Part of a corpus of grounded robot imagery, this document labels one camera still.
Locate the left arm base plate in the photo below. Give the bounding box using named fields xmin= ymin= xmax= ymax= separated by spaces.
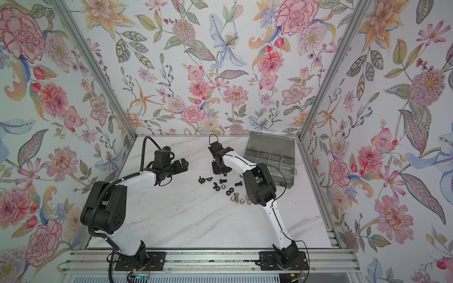
xmin=114 ymin=252 xmax=166 ymax=272

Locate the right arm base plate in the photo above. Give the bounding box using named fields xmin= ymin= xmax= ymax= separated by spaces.
xmin=258 ymin=251 xmax=309 ymax=272

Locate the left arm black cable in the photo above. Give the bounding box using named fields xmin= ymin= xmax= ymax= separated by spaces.
xmin=86 ymin=136 xmax=167 ymax=283

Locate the black hex nut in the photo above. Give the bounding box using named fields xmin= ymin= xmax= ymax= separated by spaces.
xmin=226 ymin=187 xmax=234 ymax=196

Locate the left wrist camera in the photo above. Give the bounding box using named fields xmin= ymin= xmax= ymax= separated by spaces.
xmin=152 ymin=149 xmax=175 ymax=169

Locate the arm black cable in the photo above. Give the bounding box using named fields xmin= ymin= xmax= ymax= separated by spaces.
xmin=226 ymin=153 xmax=310 ymax=283
xmin=86 ymin=136 xmax=167 ymax=283

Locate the grey plastic organizer box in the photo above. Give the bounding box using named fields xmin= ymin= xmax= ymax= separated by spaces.
xmin=244 ymin=132 xmax=297 ymax=189

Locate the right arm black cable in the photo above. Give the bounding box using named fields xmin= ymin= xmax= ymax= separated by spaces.
xmin=226 ymin=153 xmax=310 ymax=283

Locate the aluminium front rail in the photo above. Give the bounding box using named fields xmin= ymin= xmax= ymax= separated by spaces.
xmin=57 ymin=249 xmax=360 ymax=275

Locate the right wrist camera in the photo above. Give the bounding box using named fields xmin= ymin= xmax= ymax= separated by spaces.
xmin=208 ymin=141 xmax=222 ymax=155

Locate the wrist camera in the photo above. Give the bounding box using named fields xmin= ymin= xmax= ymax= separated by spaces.
xmin=208 ymin=141 xmax=222 ymax=155
xmin=152 ymin=149 xmax=175 ymax=169

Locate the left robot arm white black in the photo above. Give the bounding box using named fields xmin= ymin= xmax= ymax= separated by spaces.
xmin=80 ymin=147 xmax=189 ymax=257

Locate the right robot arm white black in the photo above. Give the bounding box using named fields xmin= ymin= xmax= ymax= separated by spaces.
xmin=208 ymin=141 xmax=298 ymax=269

